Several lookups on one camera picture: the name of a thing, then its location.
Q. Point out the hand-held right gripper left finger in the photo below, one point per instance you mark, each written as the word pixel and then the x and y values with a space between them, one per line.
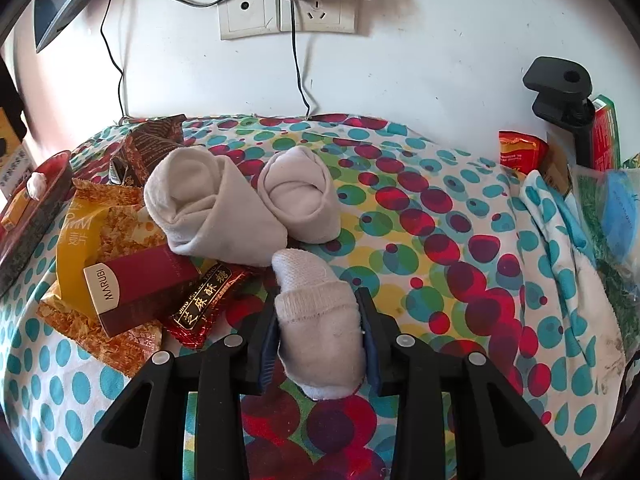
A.
pixel 267 355

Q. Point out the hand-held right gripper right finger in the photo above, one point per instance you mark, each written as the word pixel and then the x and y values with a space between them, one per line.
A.
pixel 372 355

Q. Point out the white sock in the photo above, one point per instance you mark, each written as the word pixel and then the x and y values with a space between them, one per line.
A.
pixel 320 320

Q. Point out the red candy packet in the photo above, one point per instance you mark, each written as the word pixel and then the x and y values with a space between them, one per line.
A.
pixel 205 310

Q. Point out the maroon box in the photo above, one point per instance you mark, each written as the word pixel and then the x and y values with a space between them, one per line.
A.
pixel 150 280

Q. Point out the large grey sock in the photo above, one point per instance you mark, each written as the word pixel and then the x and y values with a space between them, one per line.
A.
pixel 215 210

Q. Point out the small grey sock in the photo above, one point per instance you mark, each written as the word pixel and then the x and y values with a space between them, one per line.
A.
pixel 300 195

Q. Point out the yellow cereal packet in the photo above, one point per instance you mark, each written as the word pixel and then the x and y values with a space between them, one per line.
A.
pixel 80 240

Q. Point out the red basin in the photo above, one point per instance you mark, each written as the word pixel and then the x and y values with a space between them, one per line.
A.
pixel 30 240

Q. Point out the polka dot tablecloth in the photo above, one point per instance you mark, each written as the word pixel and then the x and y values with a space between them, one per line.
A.
pixel 425 210

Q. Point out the small brown snack packet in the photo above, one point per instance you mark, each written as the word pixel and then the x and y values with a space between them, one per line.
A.
pixel 127 170

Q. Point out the large brown snack packet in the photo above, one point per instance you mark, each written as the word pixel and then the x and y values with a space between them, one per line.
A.
pixel 150 140

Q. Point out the red orange snack packet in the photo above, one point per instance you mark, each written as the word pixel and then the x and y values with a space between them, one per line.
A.
pixel 520 152

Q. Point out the brown cardboard packet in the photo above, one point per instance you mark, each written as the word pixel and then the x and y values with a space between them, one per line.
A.
pixel 557 165

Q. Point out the white crumpled plastic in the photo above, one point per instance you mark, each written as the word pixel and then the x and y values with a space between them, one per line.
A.
pixel 36 185

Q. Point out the clear plastic bag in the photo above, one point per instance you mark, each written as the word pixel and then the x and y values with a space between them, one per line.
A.
pixel 620 210

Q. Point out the yellow carton box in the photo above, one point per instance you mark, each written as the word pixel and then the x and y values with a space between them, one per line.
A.
pixel 17 207

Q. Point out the green red box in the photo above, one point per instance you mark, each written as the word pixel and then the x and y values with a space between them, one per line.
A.
pixel 605 135

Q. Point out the yellow black box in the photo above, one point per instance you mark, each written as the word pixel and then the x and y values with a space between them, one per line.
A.
pixel 12 160

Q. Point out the black clamp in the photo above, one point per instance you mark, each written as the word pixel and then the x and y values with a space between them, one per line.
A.
pixel 555 80

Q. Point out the grey monitor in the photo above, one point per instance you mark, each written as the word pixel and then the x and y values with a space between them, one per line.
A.
pixel 70 5

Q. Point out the white multi wall socket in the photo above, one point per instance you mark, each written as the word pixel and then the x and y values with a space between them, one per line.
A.
pixel 320 15

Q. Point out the white single wall socket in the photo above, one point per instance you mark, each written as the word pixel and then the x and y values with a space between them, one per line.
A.
pixel 245 7

